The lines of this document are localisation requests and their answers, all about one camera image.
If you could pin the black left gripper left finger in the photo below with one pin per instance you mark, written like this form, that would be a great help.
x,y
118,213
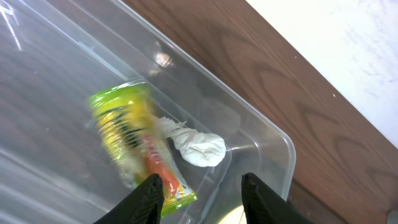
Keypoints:
x,y
142,206

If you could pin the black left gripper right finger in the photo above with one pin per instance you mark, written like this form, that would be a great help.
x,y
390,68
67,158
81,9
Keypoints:
x,y
263,206

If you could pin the yellow plate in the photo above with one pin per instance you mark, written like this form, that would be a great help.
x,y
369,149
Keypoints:
x,y
236,216

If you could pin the white tissue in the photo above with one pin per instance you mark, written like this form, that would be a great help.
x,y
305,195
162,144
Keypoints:
x,y
197,148

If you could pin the green snack wrapper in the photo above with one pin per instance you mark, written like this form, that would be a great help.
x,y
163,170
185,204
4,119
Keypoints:
x,y
134,142

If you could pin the clear plastic waste bin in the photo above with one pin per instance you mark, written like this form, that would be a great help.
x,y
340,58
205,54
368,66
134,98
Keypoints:
x,y
54,56

